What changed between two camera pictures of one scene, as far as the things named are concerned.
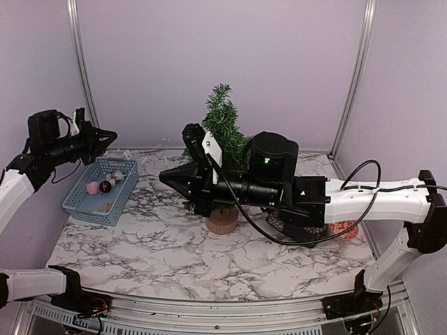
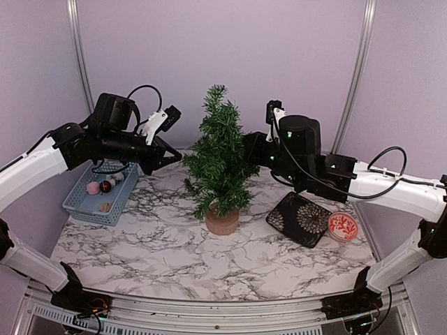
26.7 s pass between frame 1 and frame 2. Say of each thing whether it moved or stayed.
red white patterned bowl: stayed
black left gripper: moved
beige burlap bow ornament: stayed
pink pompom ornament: stayed
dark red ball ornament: stayed
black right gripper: moved
